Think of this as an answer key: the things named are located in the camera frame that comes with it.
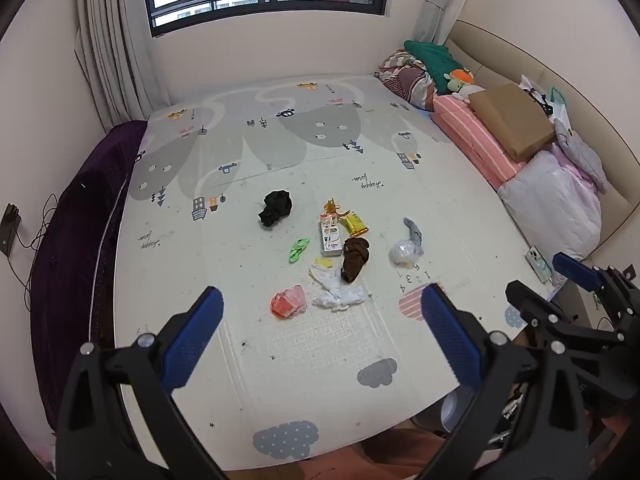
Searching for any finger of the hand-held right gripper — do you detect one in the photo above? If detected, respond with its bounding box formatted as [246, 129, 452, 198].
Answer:
[506, 281, 626, 361]
[552, 252, 640, 331]

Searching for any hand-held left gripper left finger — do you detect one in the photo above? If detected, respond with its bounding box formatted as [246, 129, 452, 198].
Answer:
[55, 286, 226, 480]

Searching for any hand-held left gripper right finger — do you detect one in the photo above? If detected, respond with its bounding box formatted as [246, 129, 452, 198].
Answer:
[415, 282, 593, 480]

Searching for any milk carton with straw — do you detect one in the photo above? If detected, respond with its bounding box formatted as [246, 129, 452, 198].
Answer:
[319, 212, 344, 257]

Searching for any smartphone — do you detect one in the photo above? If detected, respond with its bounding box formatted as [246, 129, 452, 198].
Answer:
[525, 245, 553, 283]

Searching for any white quilt in plastic bag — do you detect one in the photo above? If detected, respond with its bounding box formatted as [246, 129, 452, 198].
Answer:
[497, 150, 603, 261]

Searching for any clear crumpled plastic wrap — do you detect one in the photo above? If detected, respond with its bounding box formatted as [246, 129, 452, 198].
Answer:
[389, 240, 420, 268]

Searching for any red plastic wrapper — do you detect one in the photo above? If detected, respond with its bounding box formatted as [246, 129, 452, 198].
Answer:
[271, 285, 307, 319]

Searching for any grey sock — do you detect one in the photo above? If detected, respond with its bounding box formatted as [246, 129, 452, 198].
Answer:
[403, 217, 425, 256]

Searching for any grey clothing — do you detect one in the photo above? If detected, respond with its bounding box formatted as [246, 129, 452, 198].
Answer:
[554, 122, 610, 196]

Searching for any white crumpled tissue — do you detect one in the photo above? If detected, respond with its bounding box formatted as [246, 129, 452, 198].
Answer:
[312, 284, 367, 311]

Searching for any brown sock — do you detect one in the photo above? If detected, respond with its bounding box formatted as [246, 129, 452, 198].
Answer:
[341, 238, 371, 282]

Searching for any orange brown cloth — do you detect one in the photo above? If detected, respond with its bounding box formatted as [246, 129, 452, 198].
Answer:
[300, 425, 506, 480]

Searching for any green knotted ribbon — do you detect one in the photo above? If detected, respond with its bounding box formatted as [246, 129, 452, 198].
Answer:
[287, 238, 312, 263]

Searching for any white crumpled cloth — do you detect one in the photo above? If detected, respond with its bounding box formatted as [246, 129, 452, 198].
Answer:
[309, 262, 342, 291]

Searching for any yellow snack packet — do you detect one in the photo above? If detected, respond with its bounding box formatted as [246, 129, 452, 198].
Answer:
[342, 211, 371, 237]

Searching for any dark purple blanket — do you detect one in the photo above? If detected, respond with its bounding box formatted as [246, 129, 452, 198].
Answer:
[30, 120, 148, 431]

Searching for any black crumpled cloth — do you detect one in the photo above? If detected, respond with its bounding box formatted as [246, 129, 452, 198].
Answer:
[257, 190, 293, 228]

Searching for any brown cardboard box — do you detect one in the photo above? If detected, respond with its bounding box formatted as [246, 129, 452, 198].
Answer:
[469, 82, 557, 161]

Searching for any beige padded headboard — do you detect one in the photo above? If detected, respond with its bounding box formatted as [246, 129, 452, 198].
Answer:
[445, 20, 640, 281]

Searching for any white paper bag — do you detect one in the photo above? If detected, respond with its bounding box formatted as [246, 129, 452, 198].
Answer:
[519, 74, 573, 126]

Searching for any printed play mat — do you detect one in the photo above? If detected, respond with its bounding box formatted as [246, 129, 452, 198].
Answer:
[112, 74, 551, 471]

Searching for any carrot plush toy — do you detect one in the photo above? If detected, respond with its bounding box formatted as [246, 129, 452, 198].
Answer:
[445, 69, 476, 96]

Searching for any multicoloured striped quilt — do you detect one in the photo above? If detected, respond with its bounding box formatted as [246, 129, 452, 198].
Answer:
[378, 49, 441, 111]

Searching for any green plush pillow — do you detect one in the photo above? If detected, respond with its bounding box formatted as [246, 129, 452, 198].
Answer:
[404, 40, 466, 93]

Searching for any long grey curtain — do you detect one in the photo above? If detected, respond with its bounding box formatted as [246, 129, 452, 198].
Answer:
[75, 0, 173, 133]

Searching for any black cable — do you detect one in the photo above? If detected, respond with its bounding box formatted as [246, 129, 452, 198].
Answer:
[10, 192, 61, 311]

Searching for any wall socket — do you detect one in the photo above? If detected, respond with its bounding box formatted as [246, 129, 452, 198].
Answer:
[0, 203, 22, 256]

